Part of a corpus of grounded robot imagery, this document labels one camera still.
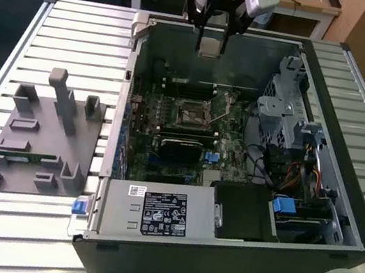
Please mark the black plastic shroud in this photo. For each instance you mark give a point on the black plastic shroud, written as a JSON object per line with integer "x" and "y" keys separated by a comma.
{"x": 240, "y": 210}

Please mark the green RAM stick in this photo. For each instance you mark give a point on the green RAM stick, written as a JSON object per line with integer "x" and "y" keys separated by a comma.
{"x": 35, "y": 157}

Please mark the black graphics card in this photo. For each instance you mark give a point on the black graphics card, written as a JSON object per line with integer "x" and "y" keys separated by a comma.
{"x": 179, "y": 152}

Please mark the black installed RAM stick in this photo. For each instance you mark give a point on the black installed RAM stick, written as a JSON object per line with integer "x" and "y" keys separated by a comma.
{"x": 187, "y": 130}
{"x": 186, "y": 135}

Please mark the blue disk carrier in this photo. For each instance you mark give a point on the blue disk carrier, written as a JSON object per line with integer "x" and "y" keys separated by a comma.
{"x": 284, "y": 207}

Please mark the CPU socket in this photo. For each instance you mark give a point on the CPU socket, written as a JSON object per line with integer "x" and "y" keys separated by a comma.
{"x": 190, "y": 114}

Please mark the grey metal drive cage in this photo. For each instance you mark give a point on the grey metal drive cage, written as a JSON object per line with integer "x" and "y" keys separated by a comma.
{"x": 277, "y": 118}

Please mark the silver square CPU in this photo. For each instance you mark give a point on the silver square CPU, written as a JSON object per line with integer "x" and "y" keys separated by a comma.
{"x": 210, "y": 48}

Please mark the blue case latch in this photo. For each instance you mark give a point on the blue case latch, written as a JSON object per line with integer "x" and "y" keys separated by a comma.
{"x": 80, "y": 207}

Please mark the black open PC case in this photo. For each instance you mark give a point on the black open PC case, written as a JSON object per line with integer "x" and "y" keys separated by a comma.
{"x": 180, "y": 267}

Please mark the silver power supply unit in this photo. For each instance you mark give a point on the silver power supply unit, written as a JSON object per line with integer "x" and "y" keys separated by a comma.
{"x": 114, "y": 202}

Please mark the grey parts rack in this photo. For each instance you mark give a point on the grey parts rack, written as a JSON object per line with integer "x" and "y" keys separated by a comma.
{"x": 47, "y": 141}

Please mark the silver chipset heat sink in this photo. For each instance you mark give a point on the silver chipset heat sink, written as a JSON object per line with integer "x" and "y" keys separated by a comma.
{"x": 212, "y": 178}

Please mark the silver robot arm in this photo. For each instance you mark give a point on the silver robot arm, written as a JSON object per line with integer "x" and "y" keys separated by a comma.
{"x": 263, "y": 20}

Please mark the green motherboard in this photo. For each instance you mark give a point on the green motherboard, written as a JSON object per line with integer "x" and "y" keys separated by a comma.
{"x": 230, "y": 145}

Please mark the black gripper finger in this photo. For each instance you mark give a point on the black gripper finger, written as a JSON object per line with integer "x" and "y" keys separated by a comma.
{"x": 240, "y": 19}
{"x": 196, "y": 4}

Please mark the blue board connector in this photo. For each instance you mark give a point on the blue board connector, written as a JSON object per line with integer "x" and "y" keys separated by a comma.
{"x": 211, "y": 157}

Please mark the black hard disk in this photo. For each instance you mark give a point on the black hard disk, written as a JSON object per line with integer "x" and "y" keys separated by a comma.
{"x": 297, "y": 227}

